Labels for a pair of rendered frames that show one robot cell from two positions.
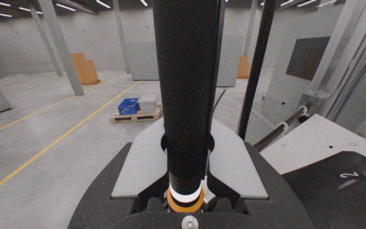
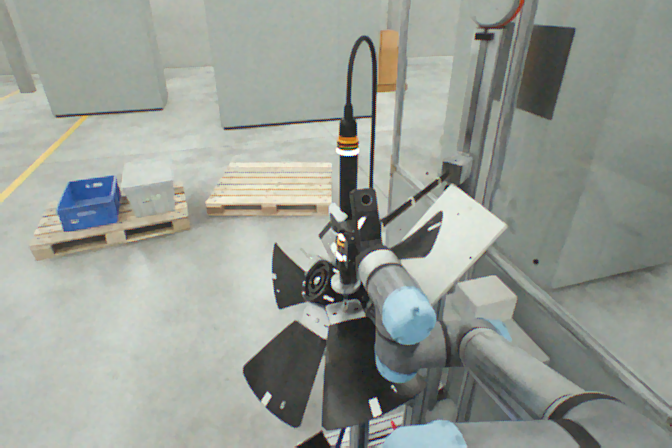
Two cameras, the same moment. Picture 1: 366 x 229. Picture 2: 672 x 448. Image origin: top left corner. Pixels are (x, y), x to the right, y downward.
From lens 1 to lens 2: 73 cm
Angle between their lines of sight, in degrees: 16
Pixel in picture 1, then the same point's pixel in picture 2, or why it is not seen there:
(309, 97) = (449, 165)
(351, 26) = (476, 88)
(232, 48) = (357, 18)
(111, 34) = not seen: outside the picture
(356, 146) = (471, 210)
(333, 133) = (460, 201)
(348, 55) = (480, 116)
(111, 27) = not seen: outside the picture
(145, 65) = (97, 65)
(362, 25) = (484, 88)
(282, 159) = not seen: hidden behind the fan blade
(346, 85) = (496, 142)
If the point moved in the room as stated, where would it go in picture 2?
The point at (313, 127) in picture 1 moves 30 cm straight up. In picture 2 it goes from (448, 198) to (463, 101)
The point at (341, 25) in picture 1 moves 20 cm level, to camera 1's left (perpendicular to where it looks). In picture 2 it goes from (469, 84) to (414, 88)
